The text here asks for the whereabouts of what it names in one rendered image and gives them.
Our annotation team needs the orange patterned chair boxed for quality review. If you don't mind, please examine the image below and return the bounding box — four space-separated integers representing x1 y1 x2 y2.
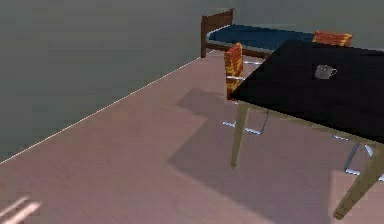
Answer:
222 42 270 136

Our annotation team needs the brown bed with blue mattress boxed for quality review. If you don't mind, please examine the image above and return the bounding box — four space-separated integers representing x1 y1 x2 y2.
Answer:
200 8 316 60

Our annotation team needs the black table with wooden legs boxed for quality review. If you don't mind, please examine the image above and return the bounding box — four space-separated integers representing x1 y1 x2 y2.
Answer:
229 39 384 221

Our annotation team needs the grey mug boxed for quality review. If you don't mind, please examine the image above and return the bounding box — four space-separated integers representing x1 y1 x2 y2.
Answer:
314 64 338 81

